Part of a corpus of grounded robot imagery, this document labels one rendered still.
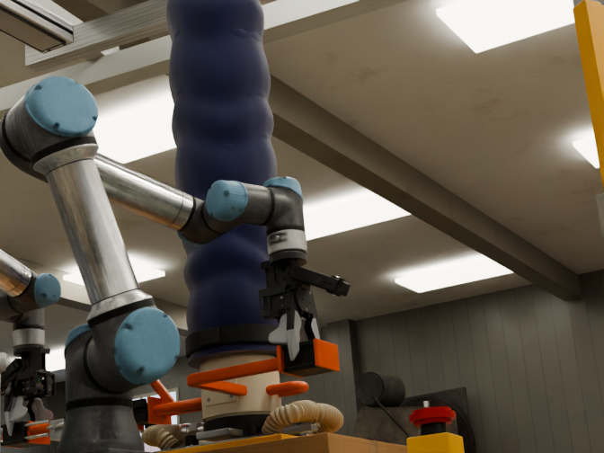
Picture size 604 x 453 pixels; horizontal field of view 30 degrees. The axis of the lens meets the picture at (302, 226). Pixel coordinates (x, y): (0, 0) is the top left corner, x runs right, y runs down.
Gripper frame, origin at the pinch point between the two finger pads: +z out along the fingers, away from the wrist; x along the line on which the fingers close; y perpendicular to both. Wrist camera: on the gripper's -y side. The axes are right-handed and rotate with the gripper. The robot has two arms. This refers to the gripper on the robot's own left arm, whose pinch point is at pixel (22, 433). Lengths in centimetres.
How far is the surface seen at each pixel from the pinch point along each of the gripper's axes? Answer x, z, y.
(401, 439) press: 912, -88, -274
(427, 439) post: -52, 19, 122
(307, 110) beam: 425, -259, -120
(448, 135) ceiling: 550, -267, -65
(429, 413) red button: -52, 15, 122
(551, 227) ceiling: 838, -263, -66
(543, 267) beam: 908, -243, -97
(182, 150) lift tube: -10, -55, 55
